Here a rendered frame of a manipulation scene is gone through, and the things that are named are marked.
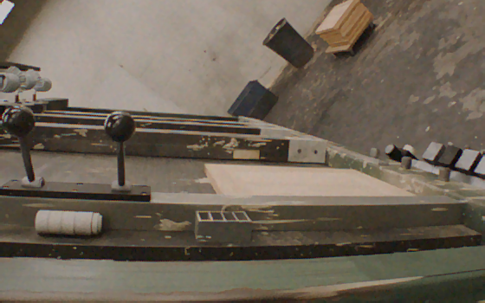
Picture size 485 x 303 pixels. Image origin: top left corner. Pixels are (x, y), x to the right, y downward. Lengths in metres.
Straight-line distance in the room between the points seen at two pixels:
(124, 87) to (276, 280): 4.53
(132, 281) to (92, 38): 6.05
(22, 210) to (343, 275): 0.40
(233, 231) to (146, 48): 5.75
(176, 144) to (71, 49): 5.37
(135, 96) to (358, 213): 4.31
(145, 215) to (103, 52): 5.78
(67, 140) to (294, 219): 0.72
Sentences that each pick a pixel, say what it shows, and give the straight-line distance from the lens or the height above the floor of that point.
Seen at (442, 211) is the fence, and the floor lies 0.93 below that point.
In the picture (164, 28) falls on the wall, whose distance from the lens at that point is 6.17.
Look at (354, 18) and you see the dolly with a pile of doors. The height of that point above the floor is 0.27.
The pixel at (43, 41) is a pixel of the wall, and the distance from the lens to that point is 6.47.
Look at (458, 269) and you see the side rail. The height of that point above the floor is 1.12.
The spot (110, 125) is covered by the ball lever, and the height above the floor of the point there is 1.45.
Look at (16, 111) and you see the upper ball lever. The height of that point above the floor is 1.54.
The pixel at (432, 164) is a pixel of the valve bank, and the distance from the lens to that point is 1.08.
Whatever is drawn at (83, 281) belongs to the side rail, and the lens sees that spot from 0.28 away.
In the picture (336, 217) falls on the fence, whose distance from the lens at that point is 0.57.
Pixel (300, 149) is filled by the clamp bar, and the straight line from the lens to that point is 1.13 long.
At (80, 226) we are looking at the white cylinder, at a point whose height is 1.41.
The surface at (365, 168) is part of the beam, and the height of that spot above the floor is 0.90.
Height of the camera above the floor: 1.42
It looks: 15 degrees down
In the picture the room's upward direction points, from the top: 53 degrees counter-clockwise
